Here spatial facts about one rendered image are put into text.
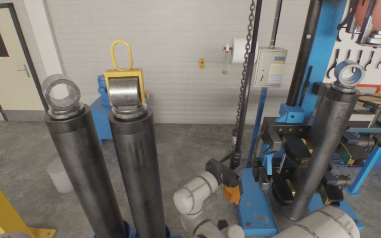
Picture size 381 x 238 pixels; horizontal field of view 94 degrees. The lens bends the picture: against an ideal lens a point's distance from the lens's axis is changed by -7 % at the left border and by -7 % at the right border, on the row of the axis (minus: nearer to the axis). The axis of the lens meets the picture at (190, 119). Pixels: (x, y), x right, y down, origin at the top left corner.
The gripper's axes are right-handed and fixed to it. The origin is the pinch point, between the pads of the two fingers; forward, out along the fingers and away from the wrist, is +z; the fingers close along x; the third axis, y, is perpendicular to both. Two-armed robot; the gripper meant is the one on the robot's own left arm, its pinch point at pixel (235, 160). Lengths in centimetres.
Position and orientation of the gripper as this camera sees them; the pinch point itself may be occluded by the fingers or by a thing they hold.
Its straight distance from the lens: 91.9
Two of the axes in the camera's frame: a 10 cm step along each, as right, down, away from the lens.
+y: 0.0, 8.7, 4.9
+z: 7.3, -3.3, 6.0
